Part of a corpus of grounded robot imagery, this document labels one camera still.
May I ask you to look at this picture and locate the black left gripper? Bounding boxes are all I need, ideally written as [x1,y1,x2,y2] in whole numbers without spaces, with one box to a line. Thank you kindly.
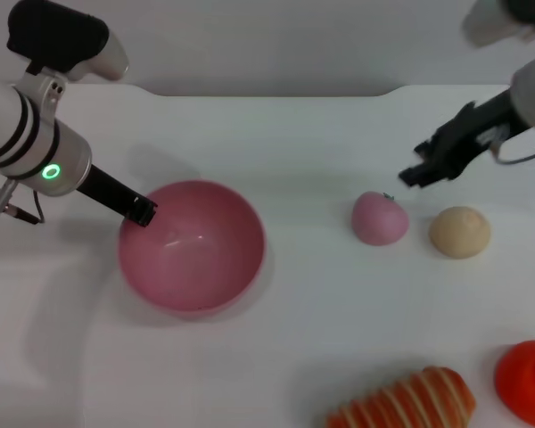
[74,164,159,229]

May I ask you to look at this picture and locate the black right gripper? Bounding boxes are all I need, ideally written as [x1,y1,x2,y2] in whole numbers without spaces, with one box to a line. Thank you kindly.
[398,87,531,188]

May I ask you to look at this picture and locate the pink toy peach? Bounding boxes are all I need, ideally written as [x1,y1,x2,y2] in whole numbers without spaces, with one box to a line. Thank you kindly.
[350,190,410,247]

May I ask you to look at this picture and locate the pink bowl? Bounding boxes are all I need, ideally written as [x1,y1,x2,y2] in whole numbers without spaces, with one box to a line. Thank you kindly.
[117,179,268,318]

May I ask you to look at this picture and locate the beige toy bun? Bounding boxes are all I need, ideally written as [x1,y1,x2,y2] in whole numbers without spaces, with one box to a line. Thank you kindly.
[428,205,492,259]

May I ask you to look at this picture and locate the orange white striped toy bread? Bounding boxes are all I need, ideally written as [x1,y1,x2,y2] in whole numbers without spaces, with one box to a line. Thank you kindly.
[325,366,478,428]

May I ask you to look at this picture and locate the red orange toy food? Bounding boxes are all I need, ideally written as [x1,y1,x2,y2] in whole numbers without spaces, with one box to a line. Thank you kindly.
[493,340,535,427]

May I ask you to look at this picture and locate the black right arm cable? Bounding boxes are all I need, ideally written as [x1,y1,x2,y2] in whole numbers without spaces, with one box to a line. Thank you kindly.
[490,128,535,166]

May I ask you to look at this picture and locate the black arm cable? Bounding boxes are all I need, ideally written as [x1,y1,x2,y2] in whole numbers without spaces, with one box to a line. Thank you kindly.
[0,177,45,225]
[490,128,535,166]

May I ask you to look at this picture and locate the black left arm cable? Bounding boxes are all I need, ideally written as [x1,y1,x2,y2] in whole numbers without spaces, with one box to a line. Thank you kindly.
[0,177,45,225]

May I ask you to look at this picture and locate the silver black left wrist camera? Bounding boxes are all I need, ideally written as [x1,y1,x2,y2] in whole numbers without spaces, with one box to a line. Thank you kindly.
[6,0,130,84]

